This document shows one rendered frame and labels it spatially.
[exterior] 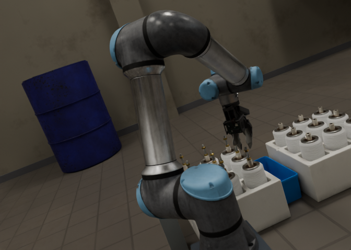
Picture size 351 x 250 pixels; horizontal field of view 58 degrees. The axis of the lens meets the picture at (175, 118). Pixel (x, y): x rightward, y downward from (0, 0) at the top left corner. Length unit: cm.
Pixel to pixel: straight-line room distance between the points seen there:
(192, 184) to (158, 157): 13
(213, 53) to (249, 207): 71
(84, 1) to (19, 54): 92
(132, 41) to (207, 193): 42
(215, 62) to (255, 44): 329
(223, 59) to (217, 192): 38
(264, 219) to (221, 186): 69
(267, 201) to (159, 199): 66
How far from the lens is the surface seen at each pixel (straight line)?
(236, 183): 133
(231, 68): 97
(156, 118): 82
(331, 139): 153
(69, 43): 381
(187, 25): 80
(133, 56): 83
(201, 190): 74
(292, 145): 158
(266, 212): 141
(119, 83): 378
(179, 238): 142
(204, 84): 112
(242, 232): 82
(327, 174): 151
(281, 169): 165
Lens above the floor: 85
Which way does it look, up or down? 13 degrees down
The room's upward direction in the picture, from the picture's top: 20 degrees counter-clockwise
